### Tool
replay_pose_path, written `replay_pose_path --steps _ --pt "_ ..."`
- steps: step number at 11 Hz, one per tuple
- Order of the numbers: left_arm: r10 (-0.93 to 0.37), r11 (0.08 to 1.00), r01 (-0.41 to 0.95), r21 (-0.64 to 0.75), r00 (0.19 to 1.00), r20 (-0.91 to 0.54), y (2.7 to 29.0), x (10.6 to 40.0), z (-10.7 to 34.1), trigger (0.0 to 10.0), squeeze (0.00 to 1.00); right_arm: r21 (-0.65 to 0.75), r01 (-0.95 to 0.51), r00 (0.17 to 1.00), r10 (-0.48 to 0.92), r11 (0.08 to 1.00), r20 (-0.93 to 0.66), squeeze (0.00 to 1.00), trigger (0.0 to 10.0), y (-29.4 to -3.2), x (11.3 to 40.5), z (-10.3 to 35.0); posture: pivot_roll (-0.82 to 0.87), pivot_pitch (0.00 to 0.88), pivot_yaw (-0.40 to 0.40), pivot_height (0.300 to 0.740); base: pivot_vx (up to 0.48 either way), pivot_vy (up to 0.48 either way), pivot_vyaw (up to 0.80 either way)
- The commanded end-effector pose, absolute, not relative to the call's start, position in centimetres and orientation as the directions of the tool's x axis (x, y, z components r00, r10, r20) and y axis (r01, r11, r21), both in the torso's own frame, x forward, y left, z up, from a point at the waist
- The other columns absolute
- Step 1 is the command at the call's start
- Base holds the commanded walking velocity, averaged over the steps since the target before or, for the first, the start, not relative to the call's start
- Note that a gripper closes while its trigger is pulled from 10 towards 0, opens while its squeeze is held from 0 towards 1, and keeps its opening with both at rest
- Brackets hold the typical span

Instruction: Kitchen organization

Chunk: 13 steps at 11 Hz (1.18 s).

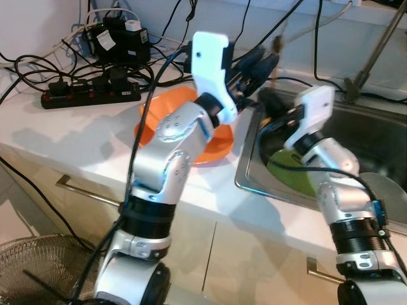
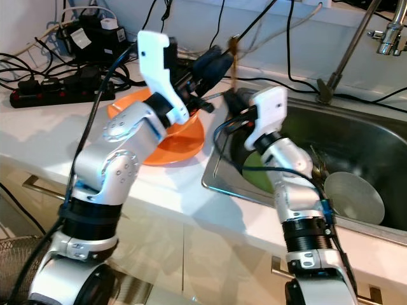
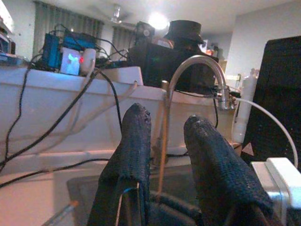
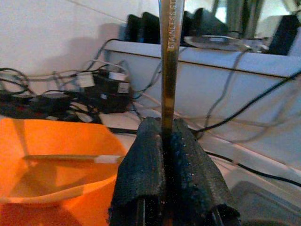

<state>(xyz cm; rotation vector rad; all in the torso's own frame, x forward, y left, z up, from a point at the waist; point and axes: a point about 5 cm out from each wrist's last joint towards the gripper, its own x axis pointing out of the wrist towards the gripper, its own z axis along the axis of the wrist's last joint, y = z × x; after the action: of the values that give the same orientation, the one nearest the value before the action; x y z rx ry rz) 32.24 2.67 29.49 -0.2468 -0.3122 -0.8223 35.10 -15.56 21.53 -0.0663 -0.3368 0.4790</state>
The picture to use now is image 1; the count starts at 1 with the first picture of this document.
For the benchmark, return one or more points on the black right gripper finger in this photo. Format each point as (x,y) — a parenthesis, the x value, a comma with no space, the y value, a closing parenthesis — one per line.
(270,101)

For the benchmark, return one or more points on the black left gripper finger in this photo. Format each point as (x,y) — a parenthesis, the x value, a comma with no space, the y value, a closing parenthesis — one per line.
(257,76)
(264,58)

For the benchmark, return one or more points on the brown wooden chopstick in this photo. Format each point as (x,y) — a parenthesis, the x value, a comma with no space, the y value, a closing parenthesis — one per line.
(277,46)

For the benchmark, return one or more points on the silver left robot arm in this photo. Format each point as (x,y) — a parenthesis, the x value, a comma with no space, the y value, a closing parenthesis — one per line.
(165,171)

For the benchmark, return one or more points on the cream kitchen sink cabinet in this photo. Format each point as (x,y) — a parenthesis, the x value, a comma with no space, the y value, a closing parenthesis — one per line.
(241,267)

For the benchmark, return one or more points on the green plate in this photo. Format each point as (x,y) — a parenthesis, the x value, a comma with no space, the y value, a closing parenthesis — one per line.
(286,168)

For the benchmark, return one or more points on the stainless steel sink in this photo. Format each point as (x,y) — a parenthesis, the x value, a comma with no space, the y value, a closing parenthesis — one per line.
(375,133)

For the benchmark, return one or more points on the grey metal pole with base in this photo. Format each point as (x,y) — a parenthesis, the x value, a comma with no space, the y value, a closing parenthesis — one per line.
(381,41)

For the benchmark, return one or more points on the black charger with white label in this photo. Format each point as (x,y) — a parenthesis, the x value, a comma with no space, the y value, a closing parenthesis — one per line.
(124,47)

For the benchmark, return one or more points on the white plug adapter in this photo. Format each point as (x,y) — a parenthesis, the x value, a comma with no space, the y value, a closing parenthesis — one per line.
(132,25)

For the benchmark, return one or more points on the grey round plate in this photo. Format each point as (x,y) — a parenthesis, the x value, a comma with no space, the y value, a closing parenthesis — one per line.
(391,197)

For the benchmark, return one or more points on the black power strip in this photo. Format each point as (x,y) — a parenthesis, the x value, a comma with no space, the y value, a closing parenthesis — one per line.
(89,96)

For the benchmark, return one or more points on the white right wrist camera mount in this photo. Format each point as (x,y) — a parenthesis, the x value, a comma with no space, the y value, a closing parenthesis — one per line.
(315,105)

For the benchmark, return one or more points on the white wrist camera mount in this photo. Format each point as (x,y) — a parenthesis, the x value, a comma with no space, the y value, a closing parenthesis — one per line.
(315,105)
(210,57)

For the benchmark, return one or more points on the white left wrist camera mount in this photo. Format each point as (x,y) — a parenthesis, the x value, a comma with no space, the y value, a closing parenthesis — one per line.
(210,57)

